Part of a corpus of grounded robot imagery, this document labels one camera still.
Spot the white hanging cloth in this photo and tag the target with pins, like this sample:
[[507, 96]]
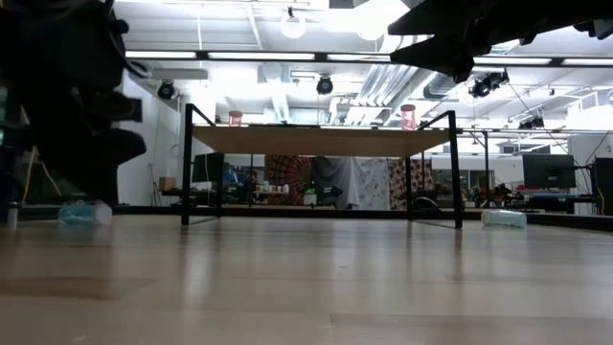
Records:
[[373, 184]]

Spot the black computer monitor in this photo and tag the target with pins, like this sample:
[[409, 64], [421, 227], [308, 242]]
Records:
[[548, 171], [208, 167]]

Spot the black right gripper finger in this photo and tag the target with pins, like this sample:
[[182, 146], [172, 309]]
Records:
[[445, 57], [440, 19]]

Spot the floral patterned hanging cloth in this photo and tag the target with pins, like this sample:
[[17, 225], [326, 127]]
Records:
[[415, 175]]

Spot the white globe pendant lamp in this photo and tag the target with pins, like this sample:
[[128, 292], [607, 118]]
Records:
[[371, 29], [293, 25]]

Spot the cardboard box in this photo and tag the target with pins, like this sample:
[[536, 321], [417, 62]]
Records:
[[167, 183]]

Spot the green pill bottle white cap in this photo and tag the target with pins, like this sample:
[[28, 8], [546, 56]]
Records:
[[503, 218]]

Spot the black overhead beam with lights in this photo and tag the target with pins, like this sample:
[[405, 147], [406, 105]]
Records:
[[320, 57]]

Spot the black ceiling spotlight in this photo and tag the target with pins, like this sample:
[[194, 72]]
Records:
[[166, 90], [531, 123], [488, 84], [324, 85]]

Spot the grey hanging cloth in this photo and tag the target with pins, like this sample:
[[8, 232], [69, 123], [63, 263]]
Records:
[[335, 172]]

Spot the wooden shelf black metal legs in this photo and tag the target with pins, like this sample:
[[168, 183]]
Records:
[[316, 141]]

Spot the red mandala tapestry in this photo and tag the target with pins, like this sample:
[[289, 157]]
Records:
[[287, 175]]

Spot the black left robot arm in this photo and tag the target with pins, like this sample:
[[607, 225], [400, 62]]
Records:
[[62, 72]]

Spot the blue pill bottle white cap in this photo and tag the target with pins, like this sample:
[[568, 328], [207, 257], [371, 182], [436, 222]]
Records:
[[81, 214]]

